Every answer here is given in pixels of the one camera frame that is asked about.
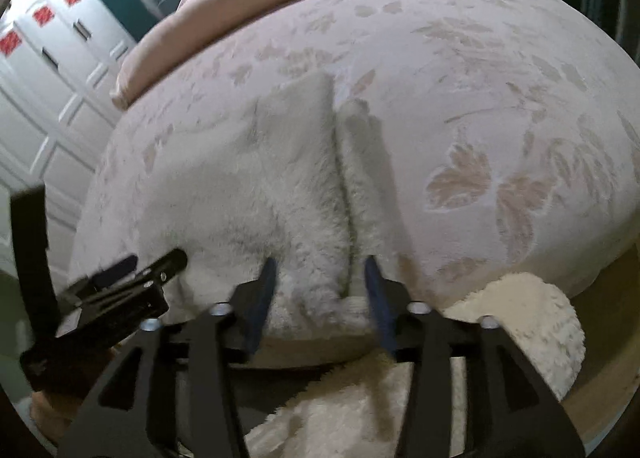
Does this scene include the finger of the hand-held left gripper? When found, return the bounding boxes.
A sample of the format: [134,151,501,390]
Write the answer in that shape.
[106,247,189,297]
[89,253,139,290]

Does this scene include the cream fluffy rug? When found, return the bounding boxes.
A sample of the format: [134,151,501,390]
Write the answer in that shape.
[245,272,586,458]

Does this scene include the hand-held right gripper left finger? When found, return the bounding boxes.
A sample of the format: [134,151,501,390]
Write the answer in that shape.
[57,257,278,458]

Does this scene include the leaf-patterned bed blanket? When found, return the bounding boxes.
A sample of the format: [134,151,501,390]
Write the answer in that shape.
[67,0,640,299]

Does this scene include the white fluffy sweater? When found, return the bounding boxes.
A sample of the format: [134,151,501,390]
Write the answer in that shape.
[67,71,431,371]

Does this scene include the pink duvet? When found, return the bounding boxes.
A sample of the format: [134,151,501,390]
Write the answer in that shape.
[110,0,486,112]

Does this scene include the white panelled wardrobe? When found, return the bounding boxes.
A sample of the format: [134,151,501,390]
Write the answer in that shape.
[0,0,138,289]

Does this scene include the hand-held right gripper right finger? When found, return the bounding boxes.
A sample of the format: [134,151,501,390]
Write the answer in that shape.
[364,255,586,458]

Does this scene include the person's left hand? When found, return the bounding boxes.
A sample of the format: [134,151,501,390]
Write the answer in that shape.
[28,392,84,442]

